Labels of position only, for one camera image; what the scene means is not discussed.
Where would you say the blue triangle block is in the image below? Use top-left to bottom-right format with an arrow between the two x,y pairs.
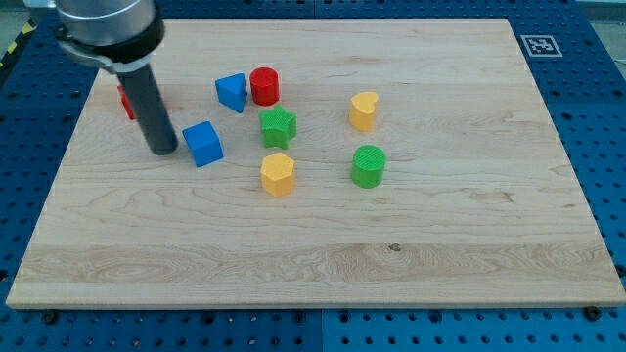
215,73 -> 247,113

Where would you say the wooden board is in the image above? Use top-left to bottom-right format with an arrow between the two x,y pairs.
7,19 -> 625,310

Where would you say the yellow hexagon block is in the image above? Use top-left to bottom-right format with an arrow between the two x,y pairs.
260,153 -> 295,198

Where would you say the yellow heart block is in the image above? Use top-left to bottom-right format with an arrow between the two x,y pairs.
348,91 -> 379,132

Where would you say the blue cube block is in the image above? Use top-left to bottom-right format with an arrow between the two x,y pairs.
183,121 -> 224,167

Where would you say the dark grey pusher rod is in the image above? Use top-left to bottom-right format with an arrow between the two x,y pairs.
117,64 -> 178,155

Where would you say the white fiducial marker tag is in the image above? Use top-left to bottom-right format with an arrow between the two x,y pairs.
520,34 -> 562,58

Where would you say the green star block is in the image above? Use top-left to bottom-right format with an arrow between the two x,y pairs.
258,105 -> 297,150

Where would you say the green cylinder block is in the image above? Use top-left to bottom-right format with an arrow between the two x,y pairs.
351,145 -> 386,189

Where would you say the red cylinder block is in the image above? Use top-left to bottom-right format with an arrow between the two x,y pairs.
249,66 -> 280,106

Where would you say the red star block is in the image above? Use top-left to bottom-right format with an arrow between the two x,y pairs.
116,85 -> 135,120

